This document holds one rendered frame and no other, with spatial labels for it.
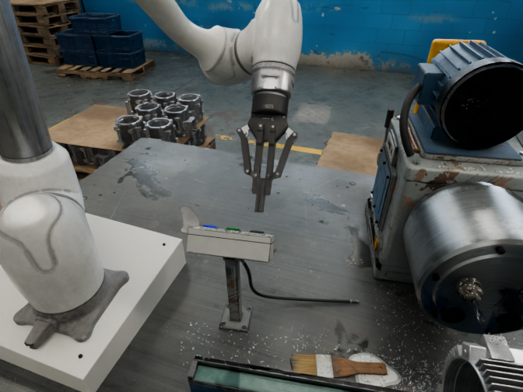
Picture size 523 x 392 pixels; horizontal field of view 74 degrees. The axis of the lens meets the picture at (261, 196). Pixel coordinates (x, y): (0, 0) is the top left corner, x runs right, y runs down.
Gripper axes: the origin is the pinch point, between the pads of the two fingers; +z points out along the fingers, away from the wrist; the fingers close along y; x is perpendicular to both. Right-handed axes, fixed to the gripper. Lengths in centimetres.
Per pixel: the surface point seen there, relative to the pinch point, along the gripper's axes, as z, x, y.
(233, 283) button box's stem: 19.7, 4.9, -4.6
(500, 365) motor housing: 19.8, -20.4, 36.7
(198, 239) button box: 10.2, -3.5, -11.0
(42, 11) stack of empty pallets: -256, 385, -412
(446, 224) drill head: 2.1, -2.9, 35.1
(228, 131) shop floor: -74, 280, -81
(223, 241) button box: 9.9, -3.5, -5.9
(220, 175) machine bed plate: -9, 65, -26
